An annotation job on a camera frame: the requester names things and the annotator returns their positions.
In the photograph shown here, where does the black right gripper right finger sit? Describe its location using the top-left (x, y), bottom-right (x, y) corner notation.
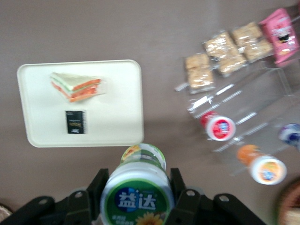
top-left (170, 167), bottom-right (267, 225)

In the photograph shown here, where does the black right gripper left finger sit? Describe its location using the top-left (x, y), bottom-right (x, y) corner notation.
top-left (0, 168), bottom-right (110, 225)

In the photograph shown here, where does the green gum bottle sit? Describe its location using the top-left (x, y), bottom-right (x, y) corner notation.
top-left (99, 142), bottom-right (177, 225)

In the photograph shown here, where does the red gum bottle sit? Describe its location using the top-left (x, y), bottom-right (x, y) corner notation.
top-left (199, 111), bottom-right (236, 142)

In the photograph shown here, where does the orange gum bottle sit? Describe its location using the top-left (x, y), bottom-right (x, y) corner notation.
top-left (236, 144), bottom-right (288, 186)

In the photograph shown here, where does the cream rectangular tray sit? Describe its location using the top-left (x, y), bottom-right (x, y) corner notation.
top-left (16, 59), bottom-right (144, 149)

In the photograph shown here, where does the blue gum bottle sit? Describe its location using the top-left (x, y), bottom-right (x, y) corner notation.
top-left (277, 123), bottom-right (300, 151)

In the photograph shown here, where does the small black box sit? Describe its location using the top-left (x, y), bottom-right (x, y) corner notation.
top-left (64, 109), bottom-right (89, 135)

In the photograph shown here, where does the round brown wicker basket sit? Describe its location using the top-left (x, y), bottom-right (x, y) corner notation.
top-left (273, 180), bottom-right (300, 225)

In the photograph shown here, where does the wrapped triangle sandwich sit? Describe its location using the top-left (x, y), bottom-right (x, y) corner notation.
top-left (49, 71), bottom-right (106, 104)

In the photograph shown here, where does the clear acrylic stepped stand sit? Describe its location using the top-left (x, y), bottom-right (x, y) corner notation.
top-left (174, 60), bottom-right (300, 177)

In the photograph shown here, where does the clear rice crisp packet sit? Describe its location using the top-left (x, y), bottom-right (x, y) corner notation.
top-left (202, 31), bottom-right (247, 77)
top-left (183, 53), bottom-right (216, 94)
top-left (230, 21), bottom-right (274, 63)

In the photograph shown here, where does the pink snack packet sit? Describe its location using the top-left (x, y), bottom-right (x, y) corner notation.
top-left (258, 7), bottom-right (300, 68)

